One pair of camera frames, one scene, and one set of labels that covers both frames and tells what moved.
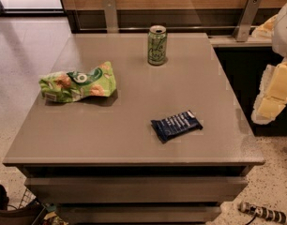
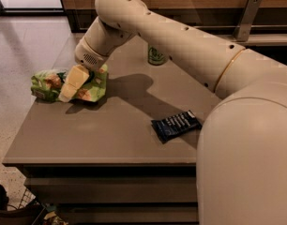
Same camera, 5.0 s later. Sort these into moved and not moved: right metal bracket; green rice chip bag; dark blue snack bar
Moved: green rice chip bag
Not moved: dark blue snack bar; right metal bracket
